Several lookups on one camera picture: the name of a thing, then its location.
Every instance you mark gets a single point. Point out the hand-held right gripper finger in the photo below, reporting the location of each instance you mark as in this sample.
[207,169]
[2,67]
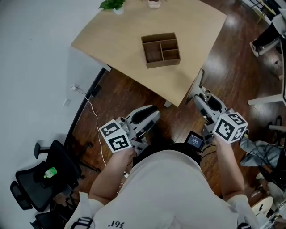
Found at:
[196,87]

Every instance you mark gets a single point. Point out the white charger plug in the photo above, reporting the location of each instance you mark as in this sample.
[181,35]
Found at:
[77,88]

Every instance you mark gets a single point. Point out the black small screen device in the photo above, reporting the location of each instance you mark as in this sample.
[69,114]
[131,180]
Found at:
[194,140]

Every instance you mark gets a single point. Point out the round light wood table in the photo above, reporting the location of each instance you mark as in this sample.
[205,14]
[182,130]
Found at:
[263,204]

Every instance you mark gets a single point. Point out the green plastic bottle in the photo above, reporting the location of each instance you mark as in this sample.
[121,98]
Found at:
[50,172]

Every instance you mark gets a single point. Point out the person in white shirt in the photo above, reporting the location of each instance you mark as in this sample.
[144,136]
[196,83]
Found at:
[167,190]

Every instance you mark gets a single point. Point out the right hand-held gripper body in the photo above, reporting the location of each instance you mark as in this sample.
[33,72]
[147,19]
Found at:
[228,127]

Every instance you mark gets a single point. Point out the person's left black shoe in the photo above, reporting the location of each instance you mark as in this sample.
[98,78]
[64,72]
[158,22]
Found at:
[156,136]

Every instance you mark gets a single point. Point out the wooden compartment organizer box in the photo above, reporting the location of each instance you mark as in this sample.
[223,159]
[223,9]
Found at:
[154,62]

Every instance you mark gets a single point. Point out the green plant white pot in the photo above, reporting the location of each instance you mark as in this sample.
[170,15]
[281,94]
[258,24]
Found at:
[114,4]

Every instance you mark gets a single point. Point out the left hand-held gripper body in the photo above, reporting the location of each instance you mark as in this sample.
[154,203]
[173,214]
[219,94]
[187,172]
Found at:
[118,136]

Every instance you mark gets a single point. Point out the person's black shoe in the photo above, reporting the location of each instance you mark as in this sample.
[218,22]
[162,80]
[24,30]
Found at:
[171,141]
[156,136]

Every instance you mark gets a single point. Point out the dried reddish plant white vase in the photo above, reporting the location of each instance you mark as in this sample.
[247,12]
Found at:
[154,4]

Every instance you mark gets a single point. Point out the person's left forearm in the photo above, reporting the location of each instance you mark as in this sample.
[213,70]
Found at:
[107,176]

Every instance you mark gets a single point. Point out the wooden table white legs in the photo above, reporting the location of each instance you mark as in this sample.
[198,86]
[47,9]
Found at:
[111,44]

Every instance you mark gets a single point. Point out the person's right black shoe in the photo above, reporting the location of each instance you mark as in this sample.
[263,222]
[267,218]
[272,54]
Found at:
[171,141]

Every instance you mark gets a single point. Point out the white desk dark top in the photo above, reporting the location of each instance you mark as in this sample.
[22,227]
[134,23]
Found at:
[266,99]

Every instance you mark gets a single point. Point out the white wall socket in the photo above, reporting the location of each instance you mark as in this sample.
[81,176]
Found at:
[67,102]

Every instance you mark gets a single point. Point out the person's right forearm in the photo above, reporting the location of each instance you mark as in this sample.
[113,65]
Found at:
[228,170]

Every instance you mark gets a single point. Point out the black power adapter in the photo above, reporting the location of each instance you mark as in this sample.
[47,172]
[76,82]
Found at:
[96,90]

